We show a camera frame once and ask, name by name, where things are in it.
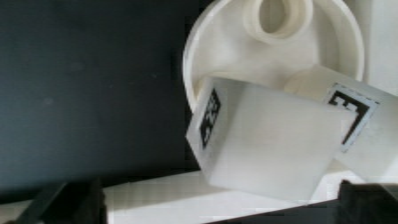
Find white stool leg with tag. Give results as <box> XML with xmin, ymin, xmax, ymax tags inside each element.
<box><xmin>283</xmin><ymin>64</ymin><xmax>398</xmax><ymax>184</ymax></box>

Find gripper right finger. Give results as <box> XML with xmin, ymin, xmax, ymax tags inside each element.
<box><xmin>334</xmin><ymin>180</ymin><xmax>398</xmax><ymax>224</ymax></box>

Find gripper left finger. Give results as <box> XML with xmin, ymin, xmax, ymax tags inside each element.
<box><xmin>13</xmin><ymin>180</ymin><xmax>107</xmax><ymax>224</ymax></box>

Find white U-shaped wall fence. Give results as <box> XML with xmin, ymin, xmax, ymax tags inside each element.
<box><xmin>0</xmin><ymin>0</ymin><xmax>398</xmax><ymax>224</ymax></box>

